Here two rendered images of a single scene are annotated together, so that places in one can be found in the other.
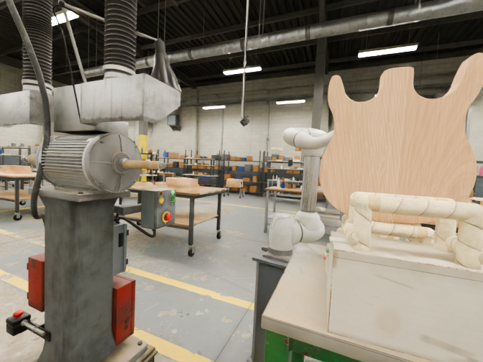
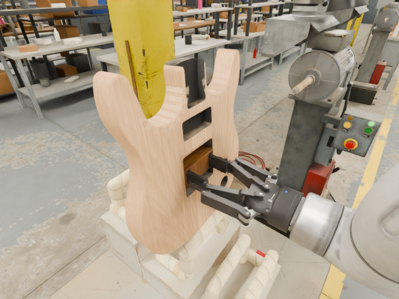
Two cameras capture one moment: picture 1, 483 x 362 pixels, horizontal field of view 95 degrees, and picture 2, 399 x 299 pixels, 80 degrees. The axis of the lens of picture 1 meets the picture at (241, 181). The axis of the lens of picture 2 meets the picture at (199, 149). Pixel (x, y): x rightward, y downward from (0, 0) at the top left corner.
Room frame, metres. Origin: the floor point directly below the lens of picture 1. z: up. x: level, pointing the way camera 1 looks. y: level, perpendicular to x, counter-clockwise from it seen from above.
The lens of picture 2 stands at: (0.73, -0.79, 1.63)
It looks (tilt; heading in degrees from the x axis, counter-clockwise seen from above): 34 degrees down; 106
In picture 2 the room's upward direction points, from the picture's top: straight up
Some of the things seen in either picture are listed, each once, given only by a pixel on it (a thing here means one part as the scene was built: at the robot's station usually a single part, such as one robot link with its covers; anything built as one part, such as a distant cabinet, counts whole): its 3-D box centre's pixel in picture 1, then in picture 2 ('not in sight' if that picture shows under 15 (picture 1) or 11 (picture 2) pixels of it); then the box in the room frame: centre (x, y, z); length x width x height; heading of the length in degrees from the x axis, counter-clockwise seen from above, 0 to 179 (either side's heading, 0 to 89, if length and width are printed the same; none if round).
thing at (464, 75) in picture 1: (460, 80); (127, 105); (0.54, -0.51, 1.49); 0.07 x 0.04 x 0.10; 70
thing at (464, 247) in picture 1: (470, 238); (117, 198); (0.38, -0.40, 1.15); 0.03 x 0.03 x 0.09
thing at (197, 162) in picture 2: not in sight; (195, 165); (0.61, -0.40, 1.31); 0.10 x 0.03 x 0.05; 70
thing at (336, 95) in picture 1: (341, 93); (223, 71); (0.63, -0.27, 1.48); 0.07 x 0.04 x 0.09; 70
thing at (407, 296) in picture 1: (397, 288); (155, 218); (0.45, -0.34, 1.02); 0.27 x 0.15 x 0.17; 71
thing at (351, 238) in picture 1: (352, 233); not in sight; (0.48, -0.25, 1.12); 0.11 x 0.03 x 0.03; 161
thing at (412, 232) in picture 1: (387, 229); not in sight; (0.56, -0.38, 1.12); 0.20 x 0.03 x 0.03; 70
